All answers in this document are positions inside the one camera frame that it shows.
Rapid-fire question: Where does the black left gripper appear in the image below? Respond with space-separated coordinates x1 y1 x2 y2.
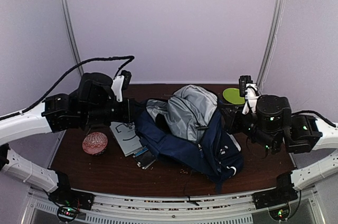
81 97 144 126

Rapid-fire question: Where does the black notebook under books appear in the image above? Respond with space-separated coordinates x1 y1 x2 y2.
133 151 156 170

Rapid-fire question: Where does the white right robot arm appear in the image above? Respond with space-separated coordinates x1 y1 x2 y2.
219 76 337 209

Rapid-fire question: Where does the green plate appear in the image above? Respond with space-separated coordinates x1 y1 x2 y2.
222 88 245 105

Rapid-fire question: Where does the navy blue student backpack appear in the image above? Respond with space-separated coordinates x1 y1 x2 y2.
134 85 243 193

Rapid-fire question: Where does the left aluminium frame post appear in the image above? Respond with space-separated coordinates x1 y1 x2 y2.
60 0 81 64

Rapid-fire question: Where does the blue illustrated book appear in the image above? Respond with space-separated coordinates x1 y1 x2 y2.
133 147 148 158

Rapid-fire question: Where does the aluminium frame post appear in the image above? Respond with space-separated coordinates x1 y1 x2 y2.
257 0 286 91
60 0 81 64

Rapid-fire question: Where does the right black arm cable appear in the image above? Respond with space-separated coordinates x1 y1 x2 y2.
293 110 338 128

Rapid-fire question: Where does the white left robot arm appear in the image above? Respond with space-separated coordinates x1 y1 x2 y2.
1 70 133 205

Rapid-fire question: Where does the front metal rail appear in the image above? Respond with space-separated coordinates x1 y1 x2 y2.
22 179 322 224

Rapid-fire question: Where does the red patterned bowl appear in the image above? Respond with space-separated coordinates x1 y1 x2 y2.
82 132 108 156

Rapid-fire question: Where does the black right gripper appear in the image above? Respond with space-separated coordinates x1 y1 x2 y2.
220 104 279 153

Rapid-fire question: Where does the right aluminium frame post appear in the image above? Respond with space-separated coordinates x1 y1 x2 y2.
257 0 286 91

